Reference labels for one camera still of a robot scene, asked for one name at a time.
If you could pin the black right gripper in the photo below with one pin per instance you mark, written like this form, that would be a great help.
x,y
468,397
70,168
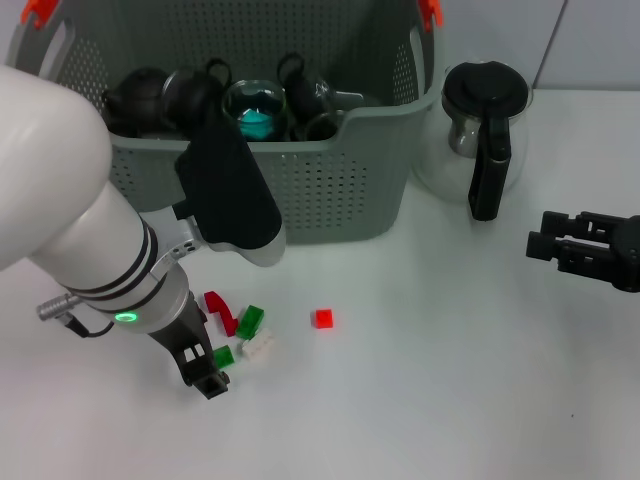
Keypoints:
x,y
630,255

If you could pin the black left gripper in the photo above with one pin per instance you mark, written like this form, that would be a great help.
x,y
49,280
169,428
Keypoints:
x,y
187,332

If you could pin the green toy brick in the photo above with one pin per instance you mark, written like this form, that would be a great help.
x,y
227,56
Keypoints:
x,y
223,357
250,322

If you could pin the dark red toy brick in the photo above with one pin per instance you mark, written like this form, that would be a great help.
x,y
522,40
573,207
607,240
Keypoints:
x,y
220,311

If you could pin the glass teacup black sleeve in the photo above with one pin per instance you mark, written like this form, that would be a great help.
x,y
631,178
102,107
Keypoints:
x,y
255,95
320,127
305,90
192,95

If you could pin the teal square toy plate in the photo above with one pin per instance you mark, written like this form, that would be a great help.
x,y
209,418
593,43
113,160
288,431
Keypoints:
x,y
255,125

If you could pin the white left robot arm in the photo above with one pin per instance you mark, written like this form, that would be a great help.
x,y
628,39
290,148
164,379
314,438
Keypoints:
x,y
65,200

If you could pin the grey perforated storage bin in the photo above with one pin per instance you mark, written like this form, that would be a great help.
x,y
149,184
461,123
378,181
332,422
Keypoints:
x,y
340,190

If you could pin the white toy brick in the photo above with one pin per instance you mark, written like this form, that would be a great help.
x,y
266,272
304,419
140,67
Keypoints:
x,y
259,346

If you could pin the small red toy brick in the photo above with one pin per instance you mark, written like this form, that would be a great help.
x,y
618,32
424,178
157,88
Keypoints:
x,y
324,319

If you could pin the glass carafe black lid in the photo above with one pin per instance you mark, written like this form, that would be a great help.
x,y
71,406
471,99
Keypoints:
x,y
490,90

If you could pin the black clay teapot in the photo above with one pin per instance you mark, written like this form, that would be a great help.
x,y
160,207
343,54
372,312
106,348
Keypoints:
x,y
137,95

